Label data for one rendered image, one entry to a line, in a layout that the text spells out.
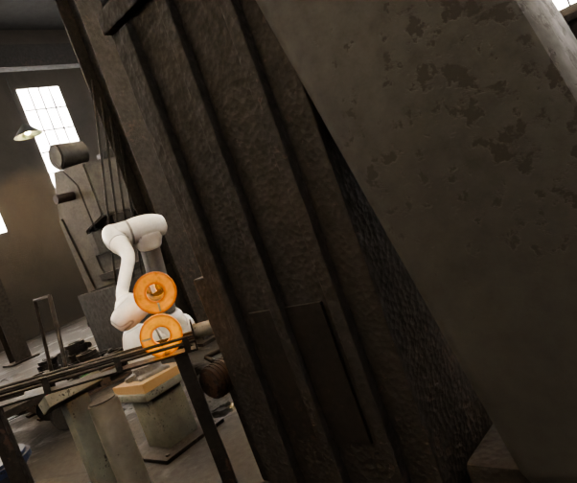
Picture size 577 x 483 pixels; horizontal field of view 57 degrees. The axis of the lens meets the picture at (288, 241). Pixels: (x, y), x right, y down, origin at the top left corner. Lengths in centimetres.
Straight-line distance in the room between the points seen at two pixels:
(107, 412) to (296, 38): 160
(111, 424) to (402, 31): 178
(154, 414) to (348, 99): 214
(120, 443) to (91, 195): 551
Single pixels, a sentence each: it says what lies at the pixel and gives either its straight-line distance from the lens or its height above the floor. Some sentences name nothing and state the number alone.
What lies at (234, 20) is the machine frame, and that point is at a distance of 142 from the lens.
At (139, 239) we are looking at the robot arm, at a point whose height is 108.
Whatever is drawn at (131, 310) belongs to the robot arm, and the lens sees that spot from 230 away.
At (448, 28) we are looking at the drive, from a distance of 112.
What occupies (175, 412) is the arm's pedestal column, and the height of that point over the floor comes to 16.
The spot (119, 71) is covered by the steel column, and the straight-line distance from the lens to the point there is 552.
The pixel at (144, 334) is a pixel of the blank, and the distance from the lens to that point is 203.
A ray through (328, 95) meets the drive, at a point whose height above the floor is 121.
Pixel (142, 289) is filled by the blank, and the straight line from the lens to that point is 201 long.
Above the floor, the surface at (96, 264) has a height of 107.
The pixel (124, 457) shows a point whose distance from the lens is 235.
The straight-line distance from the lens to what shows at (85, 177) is 756.
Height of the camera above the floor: 101
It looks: 4 degrees down
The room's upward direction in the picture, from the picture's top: 20 degrees counter-clockwise
